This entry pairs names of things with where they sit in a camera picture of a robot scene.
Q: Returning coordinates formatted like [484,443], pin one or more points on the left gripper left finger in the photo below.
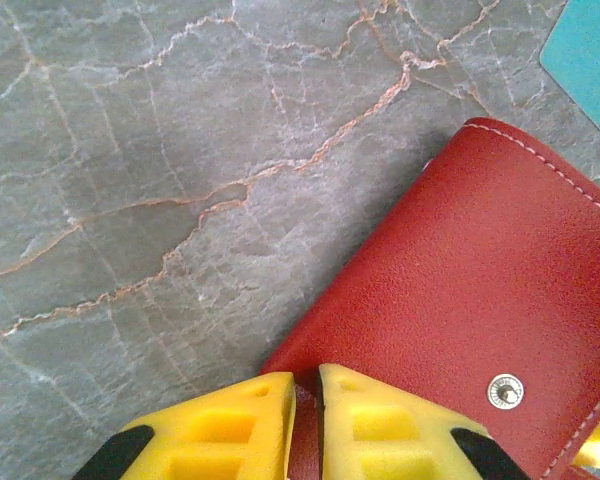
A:
[220,435]

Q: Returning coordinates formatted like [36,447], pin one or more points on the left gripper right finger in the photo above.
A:
[380,435]

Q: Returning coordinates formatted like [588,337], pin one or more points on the red leather card holder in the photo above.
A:
[455,275]

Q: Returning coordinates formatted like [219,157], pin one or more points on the teal card with black stripe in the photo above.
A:
[585,55]

